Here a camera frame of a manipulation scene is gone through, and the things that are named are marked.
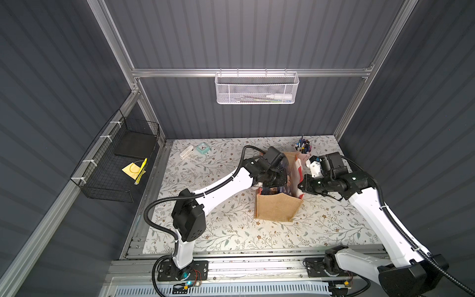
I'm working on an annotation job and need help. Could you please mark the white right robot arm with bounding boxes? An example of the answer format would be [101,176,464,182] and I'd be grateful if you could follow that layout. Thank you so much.
[298,153,449,297]

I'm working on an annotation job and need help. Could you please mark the small teal card box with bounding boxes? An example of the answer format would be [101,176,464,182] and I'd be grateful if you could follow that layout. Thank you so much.
[195,142,211,155]

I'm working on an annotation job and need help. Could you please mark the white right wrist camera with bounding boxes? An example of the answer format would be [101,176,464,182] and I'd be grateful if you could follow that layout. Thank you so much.
[306,159,323,178]

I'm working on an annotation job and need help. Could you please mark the black tray in basket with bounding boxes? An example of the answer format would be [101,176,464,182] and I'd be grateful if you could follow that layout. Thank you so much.
[114,131,157,159]

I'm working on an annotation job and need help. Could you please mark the white marker in basket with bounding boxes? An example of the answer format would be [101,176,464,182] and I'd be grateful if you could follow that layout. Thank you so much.
[266,94,293,101]

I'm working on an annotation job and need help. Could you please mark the yellow pen in basket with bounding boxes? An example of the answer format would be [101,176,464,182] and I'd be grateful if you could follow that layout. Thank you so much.
[134,158,148,185]

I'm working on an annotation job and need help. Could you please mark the burlap canvas bag red panel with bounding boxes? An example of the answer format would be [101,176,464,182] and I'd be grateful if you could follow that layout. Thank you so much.
[254,152,304,223]

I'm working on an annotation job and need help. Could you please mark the dark portrait book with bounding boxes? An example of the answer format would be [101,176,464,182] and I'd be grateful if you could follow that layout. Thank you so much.
[259,186,289,196]

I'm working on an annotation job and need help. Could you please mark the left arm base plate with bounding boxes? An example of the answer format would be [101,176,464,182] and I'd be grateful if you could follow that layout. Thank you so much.
[157,260,209,282]

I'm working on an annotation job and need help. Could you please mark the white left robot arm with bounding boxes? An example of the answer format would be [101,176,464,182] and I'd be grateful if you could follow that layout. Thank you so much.
[171,146,289,269]

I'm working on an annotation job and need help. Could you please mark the yellow sticky note pad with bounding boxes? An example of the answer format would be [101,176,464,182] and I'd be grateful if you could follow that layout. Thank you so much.
[122,162,142,180]

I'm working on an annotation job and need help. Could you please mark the white wire mesh basket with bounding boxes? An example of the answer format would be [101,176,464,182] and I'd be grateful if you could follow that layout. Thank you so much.
[215,71,300,105]

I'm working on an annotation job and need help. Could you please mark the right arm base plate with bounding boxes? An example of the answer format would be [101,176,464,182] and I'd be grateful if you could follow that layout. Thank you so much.
[303,257,354,278]

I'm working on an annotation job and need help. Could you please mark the pink pen holder cup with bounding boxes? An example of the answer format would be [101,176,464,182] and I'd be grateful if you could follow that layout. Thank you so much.
[294,135,312,154]

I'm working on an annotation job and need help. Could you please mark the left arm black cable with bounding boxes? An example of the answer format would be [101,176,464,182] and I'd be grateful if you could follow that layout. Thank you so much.
[142,144,266,297]

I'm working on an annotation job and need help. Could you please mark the black wire wall basket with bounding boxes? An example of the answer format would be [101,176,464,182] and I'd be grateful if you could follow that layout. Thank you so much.
[71,111,160,203]

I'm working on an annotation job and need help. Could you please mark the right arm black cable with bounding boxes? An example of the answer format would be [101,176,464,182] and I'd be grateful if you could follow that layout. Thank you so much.
[341,155,475,297]

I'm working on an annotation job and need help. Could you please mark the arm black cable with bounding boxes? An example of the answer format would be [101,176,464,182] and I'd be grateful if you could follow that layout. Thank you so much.
[142,144,266,297]
[341,155,475,297]

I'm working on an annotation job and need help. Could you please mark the floral table mat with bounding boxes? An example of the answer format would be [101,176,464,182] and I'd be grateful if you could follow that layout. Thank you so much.
[158,136,379,253]

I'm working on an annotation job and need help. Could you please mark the white eraser block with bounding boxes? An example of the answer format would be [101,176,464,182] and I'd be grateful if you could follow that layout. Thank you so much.
[179,145,194,160]

